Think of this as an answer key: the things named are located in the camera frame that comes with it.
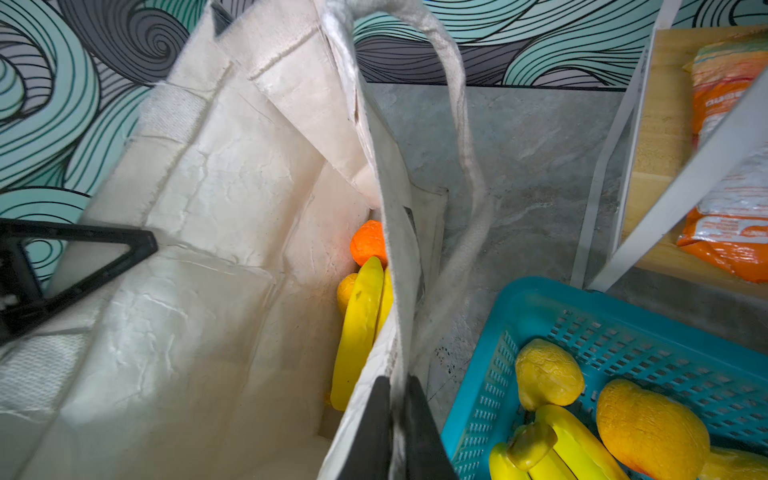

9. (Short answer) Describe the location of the small yellow lemon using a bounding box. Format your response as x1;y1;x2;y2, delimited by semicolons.
698;447;768;480

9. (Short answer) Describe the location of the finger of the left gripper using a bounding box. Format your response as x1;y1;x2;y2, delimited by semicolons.
1;219;158;344

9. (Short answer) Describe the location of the yellow banana bunch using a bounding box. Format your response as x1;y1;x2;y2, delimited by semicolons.
330;257;394;412
489;405;629;480

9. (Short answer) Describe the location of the white wooden shelf rack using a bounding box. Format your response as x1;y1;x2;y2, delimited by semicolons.
570;1;767;298

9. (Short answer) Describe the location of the teal plastic basket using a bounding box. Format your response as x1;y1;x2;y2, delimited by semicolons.
441;277;767;479

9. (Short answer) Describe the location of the orange fruit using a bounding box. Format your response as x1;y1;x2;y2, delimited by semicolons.
350;220;388;268

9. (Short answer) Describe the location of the yellow orange mango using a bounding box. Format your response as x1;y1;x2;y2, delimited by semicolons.
336;273;358;316
596;379;710;479

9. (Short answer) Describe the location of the orange candy bag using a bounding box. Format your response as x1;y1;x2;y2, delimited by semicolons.
676;29;768;284

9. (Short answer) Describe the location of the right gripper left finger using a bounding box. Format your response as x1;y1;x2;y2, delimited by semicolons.
337;376;392;480

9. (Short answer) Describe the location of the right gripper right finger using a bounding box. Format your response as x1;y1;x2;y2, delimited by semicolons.
404;375;458;480

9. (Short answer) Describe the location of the beige canvas tote bag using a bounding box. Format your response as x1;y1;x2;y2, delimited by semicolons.
1;1;493;479

